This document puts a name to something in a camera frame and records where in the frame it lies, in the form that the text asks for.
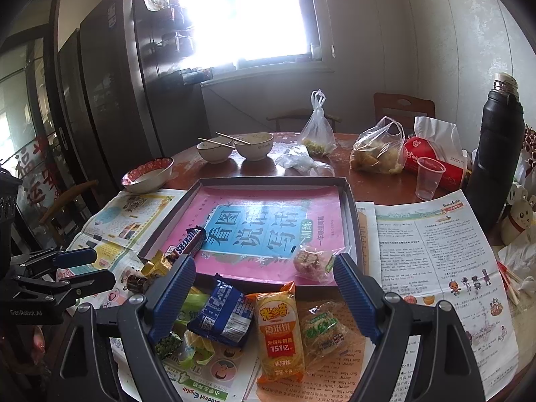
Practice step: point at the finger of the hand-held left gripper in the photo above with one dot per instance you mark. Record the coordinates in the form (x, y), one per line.
(92, 280)
(75, 257)

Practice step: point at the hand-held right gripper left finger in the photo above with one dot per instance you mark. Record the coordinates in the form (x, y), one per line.
(172, 297)

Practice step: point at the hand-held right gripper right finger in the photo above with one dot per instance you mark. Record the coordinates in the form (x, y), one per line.
(356, 301)

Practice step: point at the yellow snack packet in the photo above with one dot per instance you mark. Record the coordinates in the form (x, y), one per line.
(157, 264)

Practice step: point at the dark snack wrapper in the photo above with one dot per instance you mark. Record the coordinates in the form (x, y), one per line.
(136, 283)

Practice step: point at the clear green-label snack packet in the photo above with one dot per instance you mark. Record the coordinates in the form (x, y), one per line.
(324, 331)

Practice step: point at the green pea snack packet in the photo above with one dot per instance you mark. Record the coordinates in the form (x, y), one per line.
(168, 344)

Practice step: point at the blue snack packet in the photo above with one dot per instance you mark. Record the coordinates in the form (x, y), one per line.
(222, 312)

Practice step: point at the yellow-green snack packet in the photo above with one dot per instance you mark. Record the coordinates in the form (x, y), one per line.
(199, 345)

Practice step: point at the brown chocolate bar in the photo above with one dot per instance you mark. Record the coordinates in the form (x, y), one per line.
(188, 240)

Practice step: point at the pink round pastry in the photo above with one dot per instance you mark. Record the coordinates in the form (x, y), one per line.
(310, 263)

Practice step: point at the dark cardboard box tray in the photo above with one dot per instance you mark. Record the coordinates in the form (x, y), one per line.
(351, 238)

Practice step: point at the orange rice cracker packet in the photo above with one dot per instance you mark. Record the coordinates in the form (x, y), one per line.
(279, 335)

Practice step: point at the person's left hand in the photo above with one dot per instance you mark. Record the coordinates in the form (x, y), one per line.
(39, 339)

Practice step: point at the colourful illustrated newspaper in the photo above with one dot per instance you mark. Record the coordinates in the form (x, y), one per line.
(113, 226)

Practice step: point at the wooden armchair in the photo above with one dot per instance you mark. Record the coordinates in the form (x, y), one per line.
(67, 199)

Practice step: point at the text page newspaper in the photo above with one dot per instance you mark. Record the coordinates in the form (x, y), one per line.
(435, 268)

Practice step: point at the newspaper with orange page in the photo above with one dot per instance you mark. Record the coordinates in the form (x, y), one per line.
(234, 368)

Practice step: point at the pink blue book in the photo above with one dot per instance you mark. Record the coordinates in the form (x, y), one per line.
(234, 209)

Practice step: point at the red patterned bowl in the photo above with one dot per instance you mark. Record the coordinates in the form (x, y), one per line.
(146, 176)

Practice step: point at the glass door with red decals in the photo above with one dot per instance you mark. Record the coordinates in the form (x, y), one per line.
(29, 134)

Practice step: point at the clear plastic cup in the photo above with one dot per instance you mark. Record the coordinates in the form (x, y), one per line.
(429, 180)

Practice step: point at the small white bowl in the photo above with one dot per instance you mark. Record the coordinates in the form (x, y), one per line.
(214, 154)

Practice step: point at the plastic bag of fried food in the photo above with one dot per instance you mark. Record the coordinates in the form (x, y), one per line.
(377, 150)

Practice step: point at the crumpled clear plastic bag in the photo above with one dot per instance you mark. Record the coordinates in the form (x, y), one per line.
(299, 159)

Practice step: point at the red tissue pack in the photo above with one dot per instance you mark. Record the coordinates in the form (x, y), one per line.
(435, 163)

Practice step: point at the wooden chopsticks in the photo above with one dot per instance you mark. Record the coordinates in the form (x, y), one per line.
(228, 138)
(215, 142)

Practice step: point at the white crumpled plastic bag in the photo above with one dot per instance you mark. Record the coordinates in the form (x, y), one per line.
(519, 259)

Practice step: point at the large white bowl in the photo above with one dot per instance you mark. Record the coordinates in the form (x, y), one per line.
(253, 148)

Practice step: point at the tied clear plastic bag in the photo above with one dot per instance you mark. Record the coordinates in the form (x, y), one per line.
(318, 134)

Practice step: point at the dark refrigerator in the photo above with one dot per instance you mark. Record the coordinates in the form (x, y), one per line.
(121, 92)

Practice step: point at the white rabbit figurine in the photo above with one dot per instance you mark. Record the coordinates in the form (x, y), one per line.
(519, 222)

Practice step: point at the curved-back wooden chair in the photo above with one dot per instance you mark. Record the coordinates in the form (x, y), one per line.
(293, 114)

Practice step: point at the slatted wooden chair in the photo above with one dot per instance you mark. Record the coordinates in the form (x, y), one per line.
(402, 106)

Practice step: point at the black thermos flask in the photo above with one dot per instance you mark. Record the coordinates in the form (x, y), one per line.
(494, 146)

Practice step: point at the spotted plush toy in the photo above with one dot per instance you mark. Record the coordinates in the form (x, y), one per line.
(531, 138)

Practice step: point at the cluttered shelf rack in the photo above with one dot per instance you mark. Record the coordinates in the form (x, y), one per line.
(171, 33)

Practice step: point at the window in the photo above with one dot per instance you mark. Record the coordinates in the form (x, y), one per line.
(259, 12)

